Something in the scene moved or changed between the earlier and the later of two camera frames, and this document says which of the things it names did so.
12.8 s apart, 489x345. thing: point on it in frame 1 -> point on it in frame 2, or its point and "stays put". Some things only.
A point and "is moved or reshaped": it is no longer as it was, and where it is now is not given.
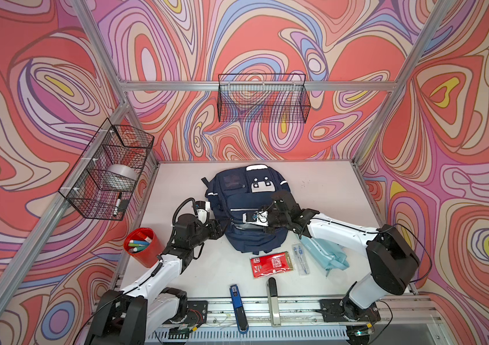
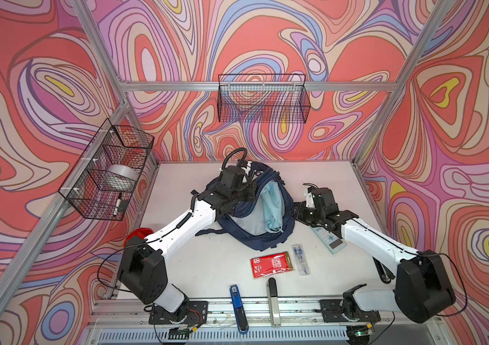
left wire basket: (102, 181) stays put
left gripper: (218, 233) -> (251, 187)
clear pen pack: (300, 259) stays put
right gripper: (267, 208) -> (299, 207)
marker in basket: (117, 204) stays put
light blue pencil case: (329, 256) is moved or reshaped
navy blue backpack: (232, 192) stays put
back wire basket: (262, 98) stays put
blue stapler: (239, 311) stays put
